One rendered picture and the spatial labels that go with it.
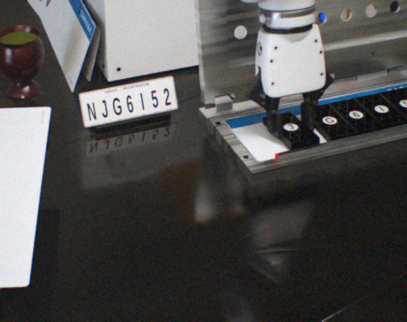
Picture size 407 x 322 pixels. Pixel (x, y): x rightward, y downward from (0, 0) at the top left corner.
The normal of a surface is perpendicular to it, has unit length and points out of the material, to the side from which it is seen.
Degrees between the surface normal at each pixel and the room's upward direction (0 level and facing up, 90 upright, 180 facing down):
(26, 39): 0
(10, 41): 0
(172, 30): 90
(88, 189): 0
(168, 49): 90
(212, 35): 79
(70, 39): 69
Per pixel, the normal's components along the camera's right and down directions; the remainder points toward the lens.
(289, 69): 0.38, 0.33
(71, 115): 0.01, -0.83
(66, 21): -0.88, -0.14
